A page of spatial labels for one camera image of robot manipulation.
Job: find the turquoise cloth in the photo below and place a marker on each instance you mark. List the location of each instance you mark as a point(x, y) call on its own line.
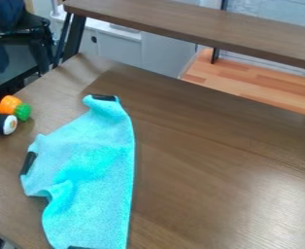
point(94, 155)

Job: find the white cabinet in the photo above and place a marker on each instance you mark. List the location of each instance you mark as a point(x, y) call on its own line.
point(137, 48)

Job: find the wooden table with black legs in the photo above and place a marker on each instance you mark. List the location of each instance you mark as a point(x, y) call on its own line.
point(211, 27)

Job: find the orange and green toy carrot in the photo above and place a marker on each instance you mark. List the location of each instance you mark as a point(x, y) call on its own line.
point(13, 107)

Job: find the toy sushi roll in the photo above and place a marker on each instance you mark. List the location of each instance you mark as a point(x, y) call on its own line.
point(3, 123)

